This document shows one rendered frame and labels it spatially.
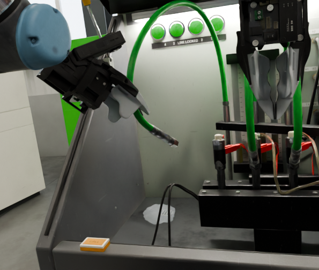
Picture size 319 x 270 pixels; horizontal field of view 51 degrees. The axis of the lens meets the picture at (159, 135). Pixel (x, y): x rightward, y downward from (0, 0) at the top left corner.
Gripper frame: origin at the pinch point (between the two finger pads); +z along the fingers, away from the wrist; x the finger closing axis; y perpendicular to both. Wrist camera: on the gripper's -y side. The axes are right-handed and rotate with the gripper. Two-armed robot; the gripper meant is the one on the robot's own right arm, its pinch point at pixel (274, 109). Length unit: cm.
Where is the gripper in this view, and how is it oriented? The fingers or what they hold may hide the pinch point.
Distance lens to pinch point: 48.2
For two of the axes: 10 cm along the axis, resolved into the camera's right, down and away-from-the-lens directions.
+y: -2.9, 2.3, -9.3
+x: 9.5, -0.4, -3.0
